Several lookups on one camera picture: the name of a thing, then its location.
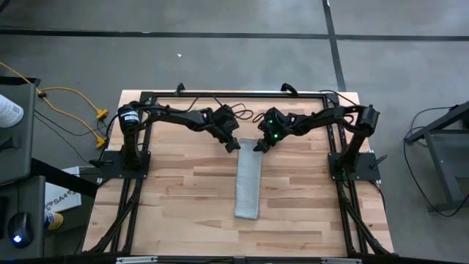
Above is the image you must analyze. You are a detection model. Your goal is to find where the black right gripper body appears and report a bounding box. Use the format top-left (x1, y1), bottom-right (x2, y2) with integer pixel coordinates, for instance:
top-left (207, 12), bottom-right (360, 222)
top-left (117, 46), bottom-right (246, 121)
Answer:
top-left (262, 126), bottom-right (283, 144)

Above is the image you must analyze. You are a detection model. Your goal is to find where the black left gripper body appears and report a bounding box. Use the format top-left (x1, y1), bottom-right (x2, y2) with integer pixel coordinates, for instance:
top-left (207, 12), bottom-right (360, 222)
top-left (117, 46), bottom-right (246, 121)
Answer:
top-left (214, 122), bottom-right (238, 144)

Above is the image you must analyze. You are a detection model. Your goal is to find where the grey microfiber waffle towel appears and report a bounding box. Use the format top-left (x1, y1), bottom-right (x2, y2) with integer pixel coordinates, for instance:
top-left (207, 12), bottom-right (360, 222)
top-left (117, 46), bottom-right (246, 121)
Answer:
top-left (233, 138), bottom-right (264, 221)

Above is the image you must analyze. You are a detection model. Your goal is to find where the grey metal stand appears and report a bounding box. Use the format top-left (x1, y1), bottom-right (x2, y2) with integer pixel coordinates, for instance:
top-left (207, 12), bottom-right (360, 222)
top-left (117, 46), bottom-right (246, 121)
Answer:
top-left (404, 100), bottom-right (469, 214)

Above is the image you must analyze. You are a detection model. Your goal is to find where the black flat bar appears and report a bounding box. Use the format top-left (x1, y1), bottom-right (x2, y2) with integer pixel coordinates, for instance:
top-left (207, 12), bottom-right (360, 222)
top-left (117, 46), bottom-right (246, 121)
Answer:
top-left (30, 157), bottom-right (100, 199)

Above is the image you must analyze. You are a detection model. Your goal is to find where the white printed box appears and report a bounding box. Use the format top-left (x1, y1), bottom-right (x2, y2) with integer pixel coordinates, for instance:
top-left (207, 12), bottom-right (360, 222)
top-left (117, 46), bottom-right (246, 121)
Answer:
top-left (43, 166), bottom-right (83, 213)

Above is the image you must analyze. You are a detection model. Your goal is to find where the yellow tipped striped object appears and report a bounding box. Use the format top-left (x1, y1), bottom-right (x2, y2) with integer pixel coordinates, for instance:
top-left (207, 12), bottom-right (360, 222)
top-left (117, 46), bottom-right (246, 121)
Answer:
top-left (43, 210), bottom-right (64, 232)

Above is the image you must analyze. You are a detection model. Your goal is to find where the dark grey desk surface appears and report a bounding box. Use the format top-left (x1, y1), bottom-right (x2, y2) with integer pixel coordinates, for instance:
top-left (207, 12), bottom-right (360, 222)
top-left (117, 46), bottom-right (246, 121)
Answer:
top-left (0, 175), bottom-right (47, 260)

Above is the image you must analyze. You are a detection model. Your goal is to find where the dark grey bin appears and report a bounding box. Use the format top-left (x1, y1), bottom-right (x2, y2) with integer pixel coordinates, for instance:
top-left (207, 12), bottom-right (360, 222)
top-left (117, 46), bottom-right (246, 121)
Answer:
top-left (0, 76), bottom-right (40, 186)

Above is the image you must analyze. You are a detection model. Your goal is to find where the white labelled cylinder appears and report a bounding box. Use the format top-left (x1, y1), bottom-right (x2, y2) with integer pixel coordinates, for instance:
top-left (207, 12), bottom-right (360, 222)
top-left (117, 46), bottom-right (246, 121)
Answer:
top-left (0, 94), bottom-right (25, 129)

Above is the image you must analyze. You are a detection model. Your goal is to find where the black computer mouse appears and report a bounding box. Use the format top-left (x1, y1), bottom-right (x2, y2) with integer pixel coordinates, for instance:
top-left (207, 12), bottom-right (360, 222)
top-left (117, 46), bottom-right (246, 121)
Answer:
top-left (7, 211), bottom-right (35, 249)

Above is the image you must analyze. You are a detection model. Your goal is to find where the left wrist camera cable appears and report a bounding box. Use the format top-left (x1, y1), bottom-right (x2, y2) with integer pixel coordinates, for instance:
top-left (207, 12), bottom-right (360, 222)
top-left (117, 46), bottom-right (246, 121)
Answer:
top-left (229, 102), bottom-right (254, 121)

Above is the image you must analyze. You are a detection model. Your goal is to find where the black aluminium table frame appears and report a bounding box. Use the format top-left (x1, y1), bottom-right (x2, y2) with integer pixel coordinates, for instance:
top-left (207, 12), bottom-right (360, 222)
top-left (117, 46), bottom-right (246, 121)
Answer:
top-left (82, 90), bottom-right (396, 257)

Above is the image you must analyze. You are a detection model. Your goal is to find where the long black cable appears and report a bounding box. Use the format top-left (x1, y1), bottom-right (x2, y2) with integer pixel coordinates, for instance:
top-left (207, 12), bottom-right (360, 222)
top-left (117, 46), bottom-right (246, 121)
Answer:
top-left (317, 89), bottom-right (363, 109)

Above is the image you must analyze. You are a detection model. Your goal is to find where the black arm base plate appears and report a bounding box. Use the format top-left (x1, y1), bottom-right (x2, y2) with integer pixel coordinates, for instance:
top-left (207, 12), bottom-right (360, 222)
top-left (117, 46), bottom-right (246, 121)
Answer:
top-left (97, 150), bottom-right (152, 180)
top-left (328, 152), bottom-right (382, 183)

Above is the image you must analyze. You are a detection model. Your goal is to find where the silver bracket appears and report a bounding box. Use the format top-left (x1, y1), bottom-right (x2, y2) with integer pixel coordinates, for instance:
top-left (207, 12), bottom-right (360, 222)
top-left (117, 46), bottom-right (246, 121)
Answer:
top-left (321, 257), bottom-right (363, 264)
top-left (116, 256), bottom-right (159, 264)

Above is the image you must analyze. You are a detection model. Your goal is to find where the yellow extension cable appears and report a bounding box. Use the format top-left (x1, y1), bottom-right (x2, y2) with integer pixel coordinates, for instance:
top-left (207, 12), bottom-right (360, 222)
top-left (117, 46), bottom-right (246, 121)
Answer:
top-left (0, 61), bottom-right (108, 150)
top-left (38, 86), bottom-right (109, 120)

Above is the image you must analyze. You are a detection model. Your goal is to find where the thin black cable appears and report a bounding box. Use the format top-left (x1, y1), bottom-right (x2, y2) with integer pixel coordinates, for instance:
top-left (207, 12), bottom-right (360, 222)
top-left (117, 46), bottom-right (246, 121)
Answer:
top-left (34, 109), bottom-right (118, 137)
top-left (34, 115), bottom-right (92, 164)

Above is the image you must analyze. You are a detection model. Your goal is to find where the black floor cable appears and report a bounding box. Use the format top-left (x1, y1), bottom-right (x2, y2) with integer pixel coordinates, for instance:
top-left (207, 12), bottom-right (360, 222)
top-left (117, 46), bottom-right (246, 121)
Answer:
top-left (402, 106), bottom-right (469, 218)

